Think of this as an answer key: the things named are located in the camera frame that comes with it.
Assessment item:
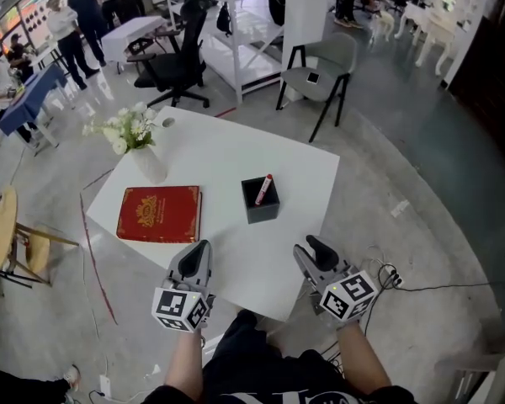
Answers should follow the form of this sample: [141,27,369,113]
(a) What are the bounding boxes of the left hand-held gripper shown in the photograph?
[151,239,217,333]

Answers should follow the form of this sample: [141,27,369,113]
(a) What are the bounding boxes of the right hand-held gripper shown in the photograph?
[293,234,380,332]

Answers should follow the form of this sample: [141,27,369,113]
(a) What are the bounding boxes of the black square pen holder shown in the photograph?
[240,177,281,226]

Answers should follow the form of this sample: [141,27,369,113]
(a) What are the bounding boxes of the red pen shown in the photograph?
[255,173,274,205]

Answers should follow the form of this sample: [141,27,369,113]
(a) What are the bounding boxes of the person's left forearm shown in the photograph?
[162,328,207,395]

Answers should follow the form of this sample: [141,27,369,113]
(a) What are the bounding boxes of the person's right forearm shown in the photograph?
[335,322,392,395]

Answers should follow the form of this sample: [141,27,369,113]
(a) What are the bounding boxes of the red hardcover book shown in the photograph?
[115,185,204,244]

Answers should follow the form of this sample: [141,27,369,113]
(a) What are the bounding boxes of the white power strip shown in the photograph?
[380,265,405,289]

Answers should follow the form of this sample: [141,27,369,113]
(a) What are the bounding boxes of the person's black trousers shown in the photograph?
[210,309,287,361]

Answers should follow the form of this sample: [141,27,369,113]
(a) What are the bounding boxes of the white ribbed vase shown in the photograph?
[128,145,169,185]

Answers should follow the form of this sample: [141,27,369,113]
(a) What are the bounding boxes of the person's black shirt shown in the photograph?
[141,349,420,404]

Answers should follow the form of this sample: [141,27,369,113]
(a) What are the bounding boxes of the white artificial flowers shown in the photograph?
[82,101,160,156]

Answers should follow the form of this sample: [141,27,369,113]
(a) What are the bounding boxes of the small yellow round table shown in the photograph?
[23,231,51,275]

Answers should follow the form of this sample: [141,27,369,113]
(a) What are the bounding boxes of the white sneaker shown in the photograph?
[62,364,82,394]

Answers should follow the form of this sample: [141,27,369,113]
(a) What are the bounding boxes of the grey chair with black legs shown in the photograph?
[275,31,359,143]

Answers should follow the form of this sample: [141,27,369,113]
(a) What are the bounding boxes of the black office chair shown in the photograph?
[125,0,211,109]

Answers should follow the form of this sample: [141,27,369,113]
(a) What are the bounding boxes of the black trouser leg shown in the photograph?
[0,366,71,404]

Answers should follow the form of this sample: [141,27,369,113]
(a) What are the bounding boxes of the blue cloth table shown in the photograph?
[0,63,75,151]

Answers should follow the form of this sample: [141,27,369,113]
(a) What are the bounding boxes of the white cloth table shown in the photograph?
[100,14,167,75]

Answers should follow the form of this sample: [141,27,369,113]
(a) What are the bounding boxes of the white metal shelf rack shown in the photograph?
[166,0,290,104]

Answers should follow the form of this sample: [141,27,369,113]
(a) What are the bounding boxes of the white stool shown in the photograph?
[368,9,396,50]

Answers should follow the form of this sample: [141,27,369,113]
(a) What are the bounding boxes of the white dressing table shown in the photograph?
[393,0,462,75]

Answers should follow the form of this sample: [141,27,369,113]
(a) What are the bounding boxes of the large window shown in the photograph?
[0,0,72,48]

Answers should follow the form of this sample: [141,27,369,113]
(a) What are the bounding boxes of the white cable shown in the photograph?
[361,244,388,268]

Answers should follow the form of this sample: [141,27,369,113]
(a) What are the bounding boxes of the black power cable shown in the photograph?
[397,279,505,294]

